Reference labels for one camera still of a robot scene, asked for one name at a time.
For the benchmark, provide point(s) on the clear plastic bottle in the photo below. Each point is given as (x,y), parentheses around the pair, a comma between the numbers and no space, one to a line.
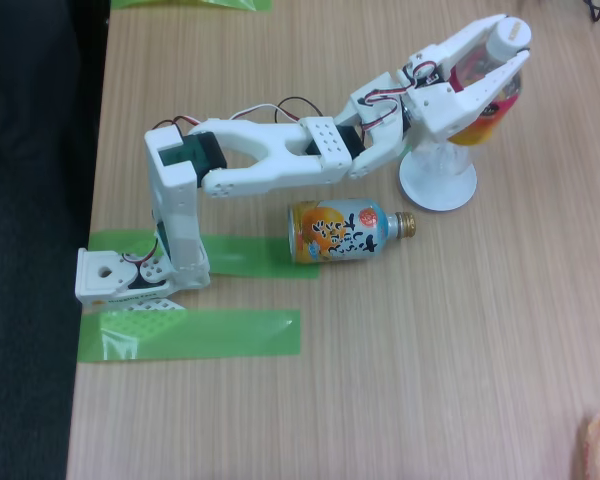
(480,127)

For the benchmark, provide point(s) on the orange drink aluminium bottle can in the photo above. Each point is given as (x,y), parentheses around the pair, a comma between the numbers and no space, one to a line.
(340,230)

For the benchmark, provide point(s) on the small white round plate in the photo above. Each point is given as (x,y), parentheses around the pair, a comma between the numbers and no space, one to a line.
(440,197)

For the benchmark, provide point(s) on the wide green tape strip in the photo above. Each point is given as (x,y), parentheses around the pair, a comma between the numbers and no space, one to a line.
(250,257)

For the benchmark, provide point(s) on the long green tape strip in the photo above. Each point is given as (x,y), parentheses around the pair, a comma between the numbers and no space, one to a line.
(230,335)

